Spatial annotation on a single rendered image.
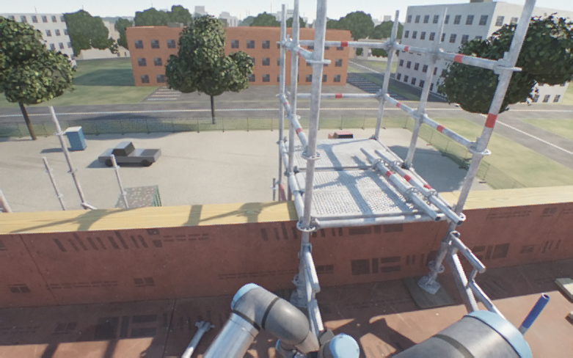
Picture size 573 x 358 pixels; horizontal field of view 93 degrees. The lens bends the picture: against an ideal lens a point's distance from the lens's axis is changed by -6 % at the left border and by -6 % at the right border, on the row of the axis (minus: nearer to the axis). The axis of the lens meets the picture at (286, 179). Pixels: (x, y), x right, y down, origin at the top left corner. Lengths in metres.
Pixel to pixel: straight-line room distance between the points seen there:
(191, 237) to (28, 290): 1.31
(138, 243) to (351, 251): 1.52
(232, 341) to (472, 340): 0.70
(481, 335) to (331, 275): 1.91
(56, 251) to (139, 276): 0.56
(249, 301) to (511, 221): 2.36
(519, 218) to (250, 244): 2.19
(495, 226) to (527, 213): 0.29
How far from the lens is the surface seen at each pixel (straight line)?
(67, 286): 2.68
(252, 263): 2.22
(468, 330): 0.60
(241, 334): 1.05
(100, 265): 2.42
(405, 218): 2.11
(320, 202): 2.08
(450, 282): 2.91
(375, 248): 2.36
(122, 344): 2.42
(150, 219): 2.15
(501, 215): 2.82
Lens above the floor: 1.89
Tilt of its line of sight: 29 degrees down
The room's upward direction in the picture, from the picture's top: 2 degrees clockwise
